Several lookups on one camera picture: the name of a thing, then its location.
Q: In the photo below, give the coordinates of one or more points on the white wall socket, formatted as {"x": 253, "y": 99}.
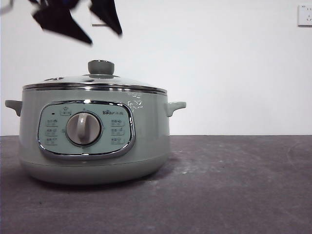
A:
{"x": 100, "y": 24}
{"x": 306, "y": 15}

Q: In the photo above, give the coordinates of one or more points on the glass lid with green knob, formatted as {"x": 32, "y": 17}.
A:
{"x": 101, "y": 67}

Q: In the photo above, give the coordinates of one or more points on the pale green electric pot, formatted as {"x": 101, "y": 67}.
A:
{"x": 146, "y": 136}

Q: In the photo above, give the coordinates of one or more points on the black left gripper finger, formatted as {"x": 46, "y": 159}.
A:
{"x": 109, "y": 14}
{"x": 61, "y": 26}

